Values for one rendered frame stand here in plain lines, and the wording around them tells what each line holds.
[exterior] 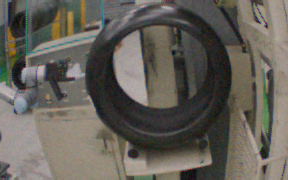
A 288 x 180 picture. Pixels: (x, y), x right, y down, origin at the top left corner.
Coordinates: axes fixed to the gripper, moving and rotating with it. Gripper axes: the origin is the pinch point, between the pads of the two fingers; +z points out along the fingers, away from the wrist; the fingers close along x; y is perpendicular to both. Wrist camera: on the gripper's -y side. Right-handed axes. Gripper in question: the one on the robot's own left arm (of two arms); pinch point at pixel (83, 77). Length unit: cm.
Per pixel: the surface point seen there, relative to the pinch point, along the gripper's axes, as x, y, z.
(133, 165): -11.8, -33.2, 19.2
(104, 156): 52, -59, -1
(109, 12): 955, -61, -100
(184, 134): -12.0, -18.9, 38.5
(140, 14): -10.9, 26.3, 22.6
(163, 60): 25.2, 0.4, 30.6
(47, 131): 52, -47, -38
